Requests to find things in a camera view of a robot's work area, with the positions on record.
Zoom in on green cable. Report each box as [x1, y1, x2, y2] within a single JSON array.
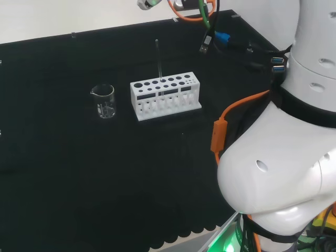
[[198, 0, 219, 30]]

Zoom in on clear glass rod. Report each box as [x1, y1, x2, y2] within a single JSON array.
[[155, 39, 166, 101]]

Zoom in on black hub with blue ports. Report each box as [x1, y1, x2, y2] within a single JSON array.
[[270, 56, 287, 75]]

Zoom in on black bench cloth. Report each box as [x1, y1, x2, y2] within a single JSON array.
[[0, 9, 280, 252]]

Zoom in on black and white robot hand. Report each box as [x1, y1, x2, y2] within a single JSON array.
[[136, 0, 196, 12]]

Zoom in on black USB cable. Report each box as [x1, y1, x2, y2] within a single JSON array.
[[198, 0, 221, 56]]

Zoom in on orange cable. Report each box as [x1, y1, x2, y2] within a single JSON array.
[[167, 0, 271, 252]]

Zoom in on white test tube rack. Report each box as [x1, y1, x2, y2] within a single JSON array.
[[130, 71, 203, 122]]

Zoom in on yellow stop button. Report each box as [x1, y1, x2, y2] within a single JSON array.
[[312, 206, 336, 232]]

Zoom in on small clear glass beaker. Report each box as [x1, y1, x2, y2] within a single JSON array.
[[90, 83, 117, 119]]

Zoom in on clear base plate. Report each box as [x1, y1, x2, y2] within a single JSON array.
[[204, 211, 244, 252]]

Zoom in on blue cable plug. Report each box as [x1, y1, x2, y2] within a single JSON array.
[[214, 31, 230, 44]]

